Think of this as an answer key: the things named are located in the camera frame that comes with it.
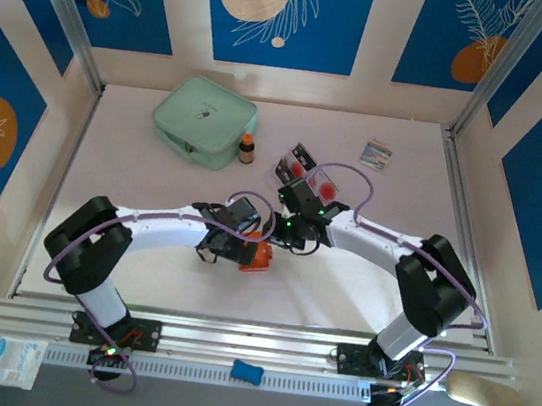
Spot red and white credit card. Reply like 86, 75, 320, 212
274, 154, 309, 183
285, 139, 322, 170
305, 166, 346, 202

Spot brown bottle orange cap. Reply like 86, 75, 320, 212
235, 132, 258, 166

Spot colourful small packet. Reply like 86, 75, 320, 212
358, 137, 395, 173

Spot blue bone-shaped sponge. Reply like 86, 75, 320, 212
229, 357, 266, 385

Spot mint green zip pouch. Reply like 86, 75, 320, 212
144, 69, 263, 177

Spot white gauze packet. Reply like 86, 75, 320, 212
0, 335, 49, 393

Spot gold metallic oval object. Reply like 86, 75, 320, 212
441, 370, 530, 406

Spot aluminium extrusion rail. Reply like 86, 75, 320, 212
0, 281, 518, 406

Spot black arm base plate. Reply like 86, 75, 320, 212
333, 341, 428, 388
68, 309, 164, 356

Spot perforated metal cable tray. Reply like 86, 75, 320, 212
41, 337, 374, 406

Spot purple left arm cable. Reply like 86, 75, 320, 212
27, 162, 281, 406

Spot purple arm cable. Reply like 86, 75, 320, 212
27, 162, 281, 406
268, 157, 510, 406

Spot aluminium side rail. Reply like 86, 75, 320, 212
8, 79, 105, 308
412, 127, 523, 355

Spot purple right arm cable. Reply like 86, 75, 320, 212
268, 157, 510, 406

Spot aluminium frame post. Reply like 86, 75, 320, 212
0, 0, 118, 96
447, 0, 542, 151

